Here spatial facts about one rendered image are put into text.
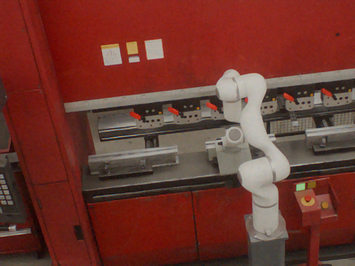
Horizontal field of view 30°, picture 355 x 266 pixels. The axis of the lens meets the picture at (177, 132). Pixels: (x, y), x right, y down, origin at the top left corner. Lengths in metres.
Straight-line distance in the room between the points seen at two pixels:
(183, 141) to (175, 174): 1.56
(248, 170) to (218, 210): 1.01
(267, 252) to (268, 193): 0.37
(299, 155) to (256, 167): 0.89
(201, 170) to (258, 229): 0.67
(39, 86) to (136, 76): 0.51
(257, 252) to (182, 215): 0.76
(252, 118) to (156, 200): 1.05
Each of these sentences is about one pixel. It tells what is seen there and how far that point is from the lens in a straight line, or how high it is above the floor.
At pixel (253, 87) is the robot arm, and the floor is 1.65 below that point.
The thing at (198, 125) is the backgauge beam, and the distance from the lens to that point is 3.95.
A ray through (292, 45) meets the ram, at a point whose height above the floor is 1.59.
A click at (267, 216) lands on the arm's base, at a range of 3.14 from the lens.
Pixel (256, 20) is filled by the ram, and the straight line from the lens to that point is 3.27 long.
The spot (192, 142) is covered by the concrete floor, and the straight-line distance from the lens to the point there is 5.25.
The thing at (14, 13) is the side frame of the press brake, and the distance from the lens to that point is 2.98.
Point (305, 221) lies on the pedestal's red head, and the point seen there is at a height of 0.70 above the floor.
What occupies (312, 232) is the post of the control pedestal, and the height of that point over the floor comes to 0.54.
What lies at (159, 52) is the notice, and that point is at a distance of 3.31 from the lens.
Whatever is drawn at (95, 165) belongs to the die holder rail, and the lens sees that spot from 3.77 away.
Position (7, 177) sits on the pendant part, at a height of 1.53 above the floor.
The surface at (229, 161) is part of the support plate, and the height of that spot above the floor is 1.00.
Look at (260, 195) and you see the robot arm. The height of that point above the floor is 1.28.
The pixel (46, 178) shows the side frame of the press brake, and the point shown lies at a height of 1.09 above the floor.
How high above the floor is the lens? 3.44
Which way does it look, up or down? 40 degrees down
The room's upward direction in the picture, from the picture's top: 7 degrees counter-clockwise
